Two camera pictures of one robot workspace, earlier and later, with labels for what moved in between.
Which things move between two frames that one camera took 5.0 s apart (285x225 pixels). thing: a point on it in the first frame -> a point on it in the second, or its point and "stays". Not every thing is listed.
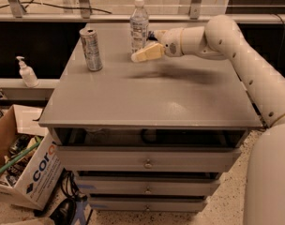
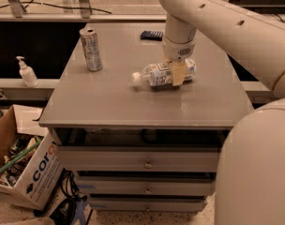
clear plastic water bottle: (139, 25) -> (160, 74)
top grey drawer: (99, 159) stays
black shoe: (64, 213) stays
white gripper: (172, 43) -> (179, 52)
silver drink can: (91, 48) stays
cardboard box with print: (22, 142) stays
